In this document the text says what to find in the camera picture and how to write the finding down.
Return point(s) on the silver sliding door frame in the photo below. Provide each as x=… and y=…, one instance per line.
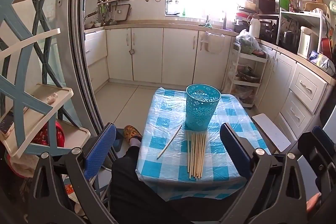
x=78, y=56

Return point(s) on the blue checked plastic tablecloth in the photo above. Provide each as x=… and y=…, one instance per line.
x=168, y=113

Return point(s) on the orange patterned slipper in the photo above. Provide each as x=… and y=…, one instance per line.
x=131, y=131

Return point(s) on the small white wrapped object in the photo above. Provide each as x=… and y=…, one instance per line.
x=51, y=98

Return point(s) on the white electric kettle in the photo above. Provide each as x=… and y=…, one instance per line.
x=307, y=41

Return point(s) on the black countertop oven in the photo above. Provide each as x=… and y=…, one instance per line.
x=269, y=29

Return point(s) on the white thermos jug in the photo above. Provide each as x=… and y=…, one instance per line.
x=254, y=28

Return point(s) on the clear plastic bag of vegetables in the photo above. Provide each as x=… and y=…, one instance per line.
x=248, y=43

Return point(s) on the small dark packet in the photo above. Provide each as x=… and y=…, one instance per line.
x=6, y=123

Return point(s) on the white countertop shelf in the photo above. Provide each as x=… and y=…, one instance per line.
x=302, y=18

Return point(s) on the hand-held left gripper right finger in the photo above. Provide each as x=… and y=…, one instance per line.
x=236, y=150

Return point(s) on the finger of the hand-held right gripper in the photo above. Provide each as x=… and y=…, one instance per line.
x=305, y=140
x=318, y=132

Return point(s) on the blue and cream shelf rack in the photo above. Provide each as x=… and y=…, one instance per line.
x=39, y=106

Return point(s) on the cream drawer base cabinets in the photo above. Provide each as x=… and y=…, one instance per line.
x=302, y=90

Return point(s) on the teal perforated plastic basket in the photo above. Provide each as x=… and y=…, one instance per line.
x=202, y=113

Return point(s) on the person's right hand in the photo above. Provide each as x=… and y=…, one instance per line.
x=313, y=201

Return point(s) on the white tiered trolley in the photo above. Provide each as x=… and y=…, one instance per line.
x=248, y=85

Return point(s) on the metal pot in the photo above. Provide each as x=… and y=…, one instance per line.
x=288, y=39

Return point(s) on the stack of pots and bowls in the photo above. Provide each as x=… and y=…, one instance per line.
x=242, y=20

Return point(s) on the person's black trouser leg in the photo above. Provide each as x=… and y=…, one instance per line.
x=131, y=187

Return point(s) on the bundle of wooden chopsticks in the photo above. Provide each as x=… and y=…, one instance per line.
x=195, y=155

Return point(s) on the cream corner base cabinets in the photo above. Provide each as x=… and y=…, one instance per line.
x=157, y=56

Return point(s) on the slender wooden chopstick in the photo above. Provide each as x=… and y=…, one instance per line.
x=169, y=141

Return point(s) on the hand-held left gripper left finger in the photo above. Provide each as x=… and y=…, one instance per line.
x=101, y=148

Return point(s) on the white stool seat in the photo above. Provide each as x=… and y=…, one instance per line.
x=270, y=132

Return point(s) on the white hanging bag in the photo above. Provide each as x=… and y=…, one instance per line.
x=214, y=43

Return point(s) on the red patterned bag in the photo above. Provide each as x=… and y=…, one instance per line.
x=50, y=134

